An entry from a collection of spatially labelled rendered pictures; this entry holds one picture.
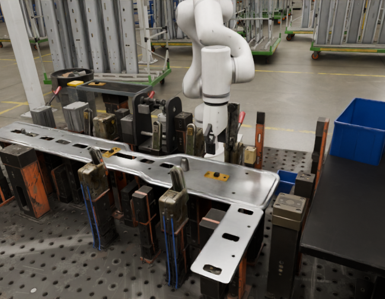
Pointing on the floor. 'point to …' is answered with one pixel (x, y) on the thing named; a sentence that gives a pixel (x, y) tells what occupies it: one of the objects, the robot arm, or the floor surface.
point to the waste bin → (66, 75)
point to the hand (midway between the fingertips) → (216, 145)
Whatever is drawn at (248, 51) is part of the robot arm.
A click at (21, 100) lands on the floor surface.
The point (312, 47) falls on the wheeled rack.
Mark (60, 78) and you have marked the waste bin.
